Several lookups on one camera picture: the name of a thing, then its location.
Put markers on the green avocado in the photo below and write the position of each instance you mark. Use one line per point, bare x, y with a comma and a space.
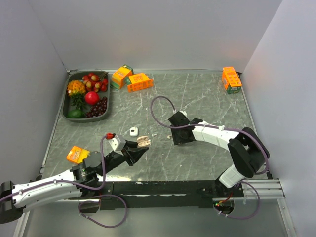
75, 114

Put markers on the dark green fruit tray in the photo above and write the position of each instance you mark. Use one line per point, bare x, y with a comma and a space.
78, 101

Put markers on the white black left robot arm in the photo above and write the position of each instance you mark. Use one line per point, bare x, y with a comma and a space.
76, 182

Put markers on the orange green carton right corner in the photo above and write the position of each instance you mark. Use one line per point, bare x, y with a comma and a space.
231, 80

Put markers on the orange carton lying back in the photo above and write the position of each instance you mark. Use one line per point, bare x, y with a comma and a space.
138, 82

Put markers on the orange green carton upright back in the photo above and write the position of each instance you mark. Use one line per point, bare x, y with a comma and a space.
118, 77

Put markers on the white earbud charging case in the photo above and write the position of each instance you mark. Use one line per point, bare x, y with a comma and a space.
133, 132

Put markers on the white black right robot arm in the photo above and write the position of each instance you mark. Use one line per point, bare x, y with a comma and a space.
246, 149

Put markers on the orange spiky fruit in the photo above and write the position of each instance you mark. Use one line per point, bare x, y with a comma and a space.
76, 87

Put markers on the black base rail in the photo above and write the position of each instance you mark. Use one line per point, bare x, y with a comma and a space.
150, 194

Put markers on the red apple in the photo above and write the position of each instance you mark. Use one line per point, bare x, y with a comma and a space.
91, 98

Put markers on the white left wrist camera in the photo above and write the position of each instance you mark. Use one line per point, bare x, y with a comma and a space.
117, 142

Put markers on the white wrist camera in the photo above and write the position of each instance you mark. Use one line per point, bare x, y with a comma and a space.
117, 142
183, 113

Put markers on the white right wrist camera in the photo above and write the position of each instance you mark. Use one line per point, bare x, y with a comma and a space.
183, 113

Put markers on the beige earbud charging case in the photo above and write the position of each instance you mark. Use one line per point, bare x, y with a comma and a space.
143, 141

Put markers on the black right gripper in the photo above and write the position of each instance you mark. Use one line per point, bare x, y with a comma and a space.
176, 138

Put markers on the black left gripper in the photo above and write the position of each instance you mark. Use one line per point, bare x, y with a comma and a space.
135, 153

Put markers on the dark red grape bunch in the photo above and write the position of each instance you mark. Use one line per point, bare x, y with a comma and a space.
98, 109

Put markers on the orange green carton near left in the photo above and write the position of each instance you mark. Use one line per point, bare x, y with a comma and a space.
77, 155

